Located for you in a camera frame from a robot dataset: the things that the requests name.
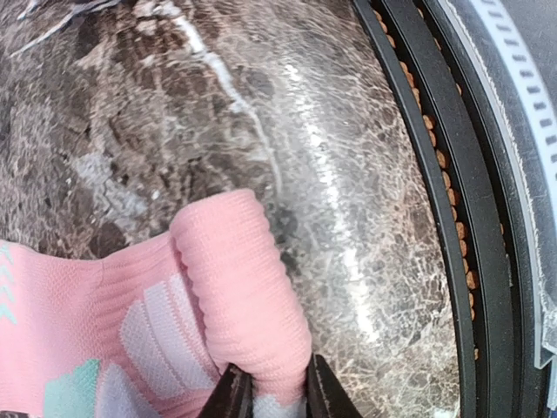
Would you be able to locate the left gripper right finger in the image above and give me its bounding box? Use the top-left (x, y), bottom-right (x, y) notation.
top-left (306, 354), bottom-right (362, 418)

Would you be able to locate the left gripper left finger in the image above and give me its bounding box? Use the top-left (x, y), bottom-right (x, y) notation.
top-left (206, 364), bottom-right (253, 418)

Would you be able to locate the pink patterned sock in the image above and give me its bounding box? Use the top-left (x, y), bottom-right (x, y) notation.
top-left (1, 189), bottom-right (312, 417)

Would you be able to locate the white slotted cable duct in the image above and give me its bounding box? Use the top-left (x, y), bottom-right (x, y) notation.
top-left (452, 0), bottom-right (557, 184)

